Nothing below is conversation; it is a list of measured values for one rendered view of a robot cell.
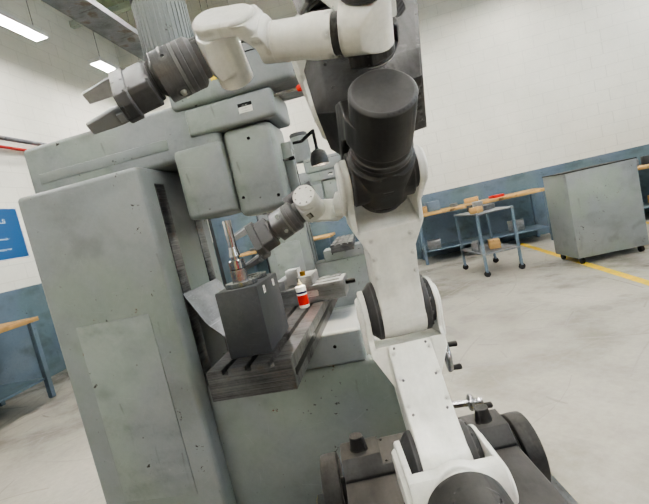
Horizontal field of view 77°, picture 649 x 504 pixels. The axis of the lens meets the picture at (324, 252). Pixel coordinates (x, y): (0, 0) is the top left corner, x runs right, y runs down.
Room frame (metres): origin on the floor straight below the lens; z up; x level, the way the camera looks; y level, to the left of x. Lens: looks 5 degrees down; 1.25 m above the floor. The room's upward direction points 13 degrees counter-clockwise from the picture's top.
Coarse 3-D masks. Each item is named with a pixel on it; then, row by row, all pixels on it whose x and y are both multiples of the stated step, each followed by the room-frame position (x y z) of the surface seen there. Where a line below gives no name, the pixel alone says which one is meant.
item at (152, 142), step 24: (144, 120) 1.54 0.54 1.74; (168, 120) 1.52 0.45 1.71; (48, 144) 1.61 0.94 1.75; (72, 144) 1.59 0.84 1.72; (96, 144) 1.57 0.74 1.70; (120, 144) 1.56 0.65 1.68; (144, 144) 1.54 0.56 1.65; (168, 144) 1.53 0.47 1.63; (192, 144) 1.51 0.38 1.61; (48, 168) 1.61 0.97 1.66; (72, 168) 1.59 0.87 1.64; (96, 168) 1.58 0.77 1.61; (120, 168) 1.56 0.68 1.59; (168, 168) 1.60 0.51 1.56
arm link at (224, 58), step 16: (176, 48) 0.70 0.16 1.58; (192, 48) 0.71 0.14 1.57; (208, 48) 0.71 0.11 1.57; (224, 48) 0.72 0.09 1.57; (240, 48) 0.75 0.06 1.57; (192, 64) 0.71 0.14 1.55; (208, 64) 0.73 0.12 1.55; (224, 64) 0.74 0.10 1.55; (240, 64) 0.75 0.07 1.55; (192, 80) 0.72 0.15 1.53; (208, 80) 0.75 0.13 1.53; (224, 80) 0.77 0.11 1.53; (240, 80) 0.77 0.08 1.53
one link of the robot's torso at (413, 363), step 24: (432, 288) 0.94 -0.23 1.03; (360, 312) 0.95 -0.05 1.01; (408, 336) 0.99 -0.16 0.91; (432, 336) 0.94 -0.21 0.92; (384, 360) 0.93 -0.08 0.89; (408, 360) 0.91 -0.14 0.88; (432, 360) 0.91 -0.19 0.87; (408, 384) 0.88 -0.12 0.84; (432, 384) 0.88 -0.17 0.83; (408, 408) 0.85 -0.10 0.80; (432, 408) 0.85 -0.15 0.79; (408, 432) 0.85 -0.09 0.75; (432, 432) 0.82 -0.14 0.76; (456, 432) 0.81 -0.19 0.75; (408, 456) 0.80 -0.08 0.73; (432, 456) 0.78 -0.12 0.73; (456, 456) 0.78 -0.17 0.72; (480, 456) 0.79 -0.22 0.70
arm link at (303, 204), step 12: (300, 192) 1.13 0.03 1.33; (312, 192) 1.11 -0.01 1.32; (288, 204) 1.16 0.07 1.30; (300, 204) 1.11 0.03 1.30; (312, 204) 1.12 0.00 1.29; (324, 204) 1.19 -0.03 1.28; (288, 216) 1.14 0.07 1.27; (300, 216) 1.15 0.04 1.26; (312, 216) 1.16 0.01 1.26; (300, 228) 1.16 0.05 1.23
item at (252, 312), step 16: (256, 272) 1.27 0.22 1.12; (240, 288) 1.08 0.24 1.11; (256, 288) 1.07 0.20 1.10; (272, 288) 1.21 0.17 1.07; (224, 304) 1.08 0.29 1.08; (240, 304) 1.07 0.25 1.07; (256, 304) 1.07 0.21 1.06; (272, 304) 1.17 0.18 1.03; (224, 320) 1.08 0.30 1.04; (240, 320) 1.08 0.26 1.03; (256, 320) 1.07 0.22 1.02; (272, 320) 1.13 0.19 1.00; (240, 336) 1.08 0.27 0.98; (256, 336) 1.07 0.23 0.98; (272, 336) 1.10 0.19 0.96; (240, 352) 1.08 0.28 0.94; (256, 352) 1.07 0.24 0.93
